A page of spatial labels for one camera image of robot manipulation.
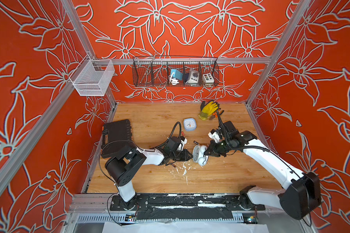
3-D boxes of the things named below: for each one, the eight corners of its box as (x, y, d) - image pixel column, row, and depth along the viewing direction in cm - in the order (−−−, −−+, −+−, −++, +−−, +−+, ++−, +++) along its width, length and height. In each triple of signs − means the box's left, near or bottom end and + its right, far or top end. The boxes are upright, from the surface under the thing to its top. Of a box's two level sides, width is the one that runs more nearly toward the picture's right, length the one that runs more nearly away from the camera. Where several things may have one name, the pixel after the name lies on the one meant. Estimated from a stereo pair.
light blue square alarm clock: (183, 131, 103) (184, 129, 101) (183, 120, 109) (183, 118, 107) (196, 131, 103) (197, 128, 101) (195, 120, 109) (195, 118, 107)
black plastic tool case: (104, 159, 90) (100, 156, 86) (105, 128, 105) (102, 124, 101) (134, 151, 93) (132, 148, 89) (131, 123, 108) (129, 119, 105)
